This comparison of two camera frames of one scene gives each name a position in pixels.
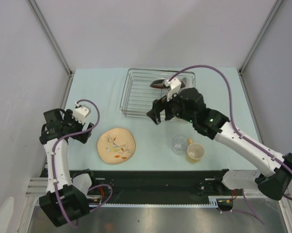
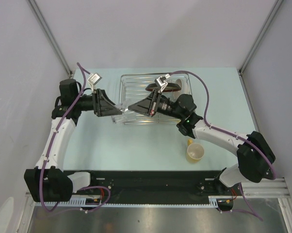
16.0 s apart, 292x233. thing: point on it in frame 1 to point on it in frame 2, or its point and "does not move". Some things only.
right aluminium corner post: x=240 y=70 does not move
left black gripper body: x=75 y=126 to x=95 y=102
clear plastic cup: x=179 y=144 to x=122 y=118
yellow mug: x=195 y=151 does not move
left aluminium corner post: x=55 y=43 does not move
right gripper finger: x=157 y=106 to x=143 y=106
